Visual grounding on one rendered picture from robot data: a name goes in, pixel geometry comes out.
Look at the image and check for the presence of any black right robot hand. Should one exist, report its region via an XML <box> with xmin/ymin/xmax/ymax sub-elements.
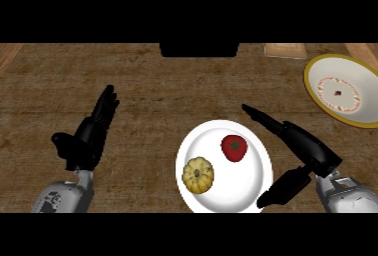
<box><xmin>241</xmin><ymin>103</ymin><xmax>345</xmax><ymax>210</ymax></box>

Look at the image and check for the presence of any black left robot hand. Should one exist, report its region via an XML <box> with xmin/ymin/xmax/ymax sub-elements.
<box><xmin>51</xmin><ymin>84</ymin><xmax>122</xmax><ymax>172</ymax></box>

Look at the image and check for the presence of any white oval plate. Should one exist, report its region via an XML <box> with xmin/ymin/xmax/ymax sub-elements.
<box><xmin>175</xmin><ymin>119</ymin><xmax>275</xmax><ymax>214</ymax></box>

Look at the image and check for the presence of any tan flat box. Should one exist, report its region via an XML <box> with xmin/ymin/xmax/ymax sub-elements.
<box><xmin>263</xmin><ymin>43</ymin><xmax>311</xmax><ymax>60</ymax></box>

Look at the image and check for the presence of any white bowl with yellow rim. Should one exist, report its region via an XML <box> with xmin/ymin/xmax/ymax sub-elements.
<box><xmin>303</xmin><ymin>53</ymin><xmax>378</xmax><ymax>130</ymax></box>

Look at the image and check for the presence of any yellow ribbed squash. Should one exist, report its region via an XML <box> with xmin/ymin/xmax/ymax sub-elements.
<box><xmin>182</xmin><ymin>156</ymin><xmax>216</xmax><ymax>195</ymax></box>

